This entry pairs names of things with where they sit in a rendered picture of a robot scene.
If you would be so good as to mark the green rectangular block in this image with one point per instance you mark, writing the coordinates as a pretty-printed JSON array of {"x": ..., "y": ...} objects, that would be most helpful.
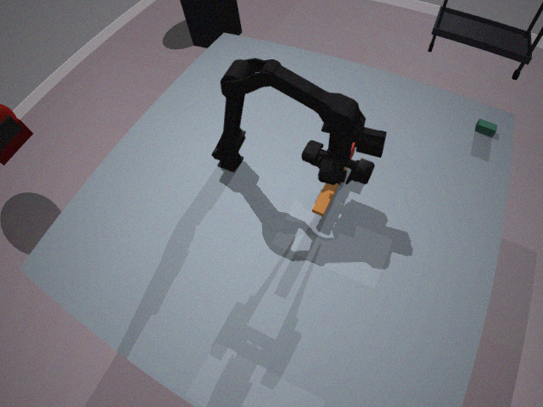
[{"x": 486, "y": 127}]

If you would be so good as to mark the orange bar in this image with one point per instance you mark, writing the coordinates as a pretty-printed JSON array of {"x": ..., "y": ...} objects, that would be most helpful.
[{"x": 327, "y": 193}]

